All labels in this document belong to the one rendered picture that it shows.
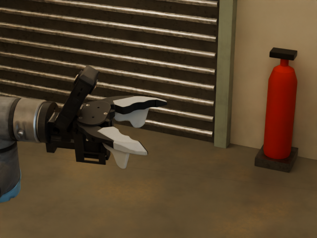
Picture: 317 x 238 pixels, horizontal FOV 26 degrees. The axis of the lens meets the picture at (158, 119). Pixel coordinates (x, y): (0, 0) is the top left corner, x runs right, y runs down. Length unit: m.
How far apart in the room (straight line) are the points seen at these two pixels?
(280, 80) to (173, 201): 0.77
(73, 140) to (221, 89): 2.44
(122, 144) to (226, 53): 2.43
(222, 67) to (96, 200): 0.93
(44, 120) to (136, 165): 2.38
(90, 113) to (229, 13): 2.31
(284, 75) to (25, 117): 2.29
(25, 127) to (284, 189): 2.32
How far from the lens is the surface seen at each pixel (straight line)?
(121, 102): 1.17
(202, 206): 3.19
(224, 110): 3.59
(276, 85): 3.35
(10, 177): 1.23
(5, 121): 1.18
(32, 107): 1.17
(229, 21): 3.42
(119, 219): 3.10
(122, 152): 1.09
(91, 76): 1.10
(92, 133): 1.10
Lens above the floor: 1.73
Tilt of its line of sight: 26 degrees down
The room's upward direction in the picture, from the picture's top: straight up
